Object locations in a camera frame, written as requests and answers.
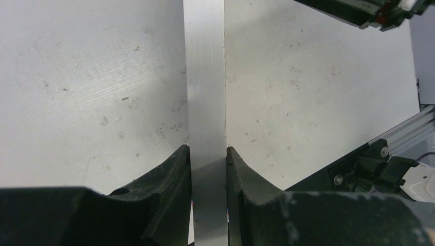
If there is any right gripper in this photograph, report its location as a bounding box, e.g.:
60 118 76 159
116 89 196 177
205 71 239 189
298 0 434 32

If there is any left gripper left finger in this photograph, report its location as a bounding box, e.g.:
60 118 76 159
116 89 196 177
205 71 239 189
1 145 191 245

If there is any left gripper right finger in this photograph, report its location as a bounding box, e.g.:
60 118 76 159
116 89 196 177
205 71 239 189
226 147 434 245

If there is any white wooden picture frame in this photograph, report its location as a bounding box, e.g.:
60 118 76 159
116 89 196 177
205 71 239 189
183 1 228 245

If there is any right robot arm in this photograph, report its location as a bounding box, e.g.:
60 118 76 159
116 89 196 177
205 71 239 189
288 1 434 203

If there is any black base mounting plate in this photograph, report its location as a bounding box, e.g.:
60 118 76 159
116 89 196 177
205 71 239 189
286 139 388 192

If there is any aluminium front rail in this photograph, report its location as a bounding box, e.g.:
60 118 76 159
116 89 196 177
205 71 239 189
368 105 434 159

